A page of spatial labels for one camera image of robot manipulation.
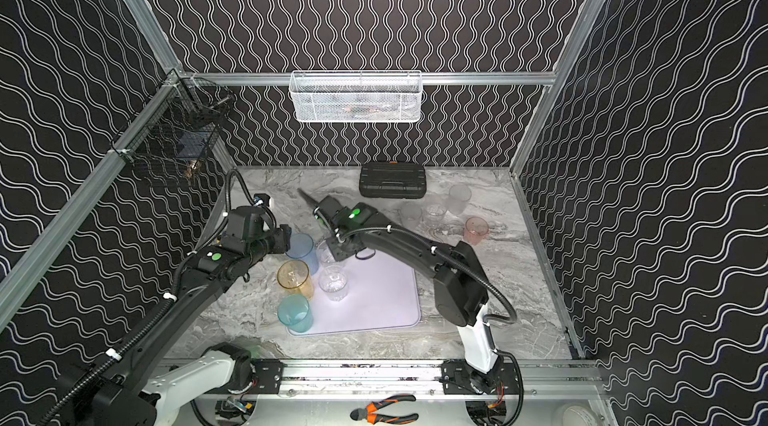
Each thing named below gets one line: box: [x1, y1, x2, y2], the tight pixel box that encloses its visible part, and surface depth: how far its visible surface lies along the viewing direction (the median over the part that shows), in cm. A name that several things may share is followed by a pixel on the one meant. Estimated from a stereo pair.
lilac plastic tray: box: [287, 249, 422, 336], surface depth 87 cm
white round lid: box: [563, 406, 595, 426], surface depth 69 cm
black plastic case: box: [359, 162, 427, 199], surface depth 112 cm
